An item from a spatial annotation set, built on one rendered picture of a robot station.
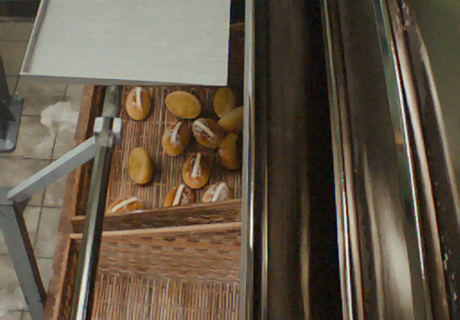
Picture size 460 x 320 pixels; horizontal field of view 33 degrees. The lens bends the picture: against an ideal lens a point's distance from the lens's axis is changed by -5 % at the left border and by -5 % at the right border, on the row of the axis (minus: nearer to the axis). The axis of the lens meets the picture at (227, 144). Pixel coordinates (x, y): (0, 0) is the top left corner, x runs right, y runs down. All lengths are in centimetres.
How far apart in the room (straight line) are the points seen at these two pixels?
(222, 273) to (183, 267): 9
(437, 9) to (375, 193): 27
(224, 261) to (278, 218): 83
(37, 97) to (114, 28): 156
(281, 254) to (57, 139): 204
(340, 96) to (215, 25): 55
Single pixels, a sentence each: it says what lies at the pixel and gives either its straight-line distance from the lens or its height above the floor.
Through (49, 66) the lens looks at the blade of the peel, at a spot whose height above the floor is 117.
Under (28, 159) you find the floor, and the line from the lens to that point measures 285.
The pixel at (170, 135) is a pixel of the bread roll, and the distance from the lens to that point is 202.
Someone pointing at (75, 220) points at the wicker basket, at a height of 73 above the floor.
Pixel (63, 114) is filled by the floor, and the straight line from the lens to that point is 297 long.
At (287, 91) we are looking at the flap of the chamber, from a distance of 107.
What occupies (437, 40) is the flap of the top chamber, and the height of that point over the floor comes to 176.
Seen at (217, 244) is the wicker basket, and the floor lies 75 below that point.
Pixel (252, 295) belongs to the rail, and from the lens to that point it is 85.
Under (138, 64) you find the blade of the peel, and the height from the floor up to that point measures 118.
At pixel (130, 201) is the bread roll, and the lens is 190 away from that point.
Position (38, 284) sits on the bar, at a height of 64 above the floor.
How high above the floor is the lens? 217
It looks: 50 degrees down
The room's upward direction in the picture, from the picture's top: 4 degrees clockwise
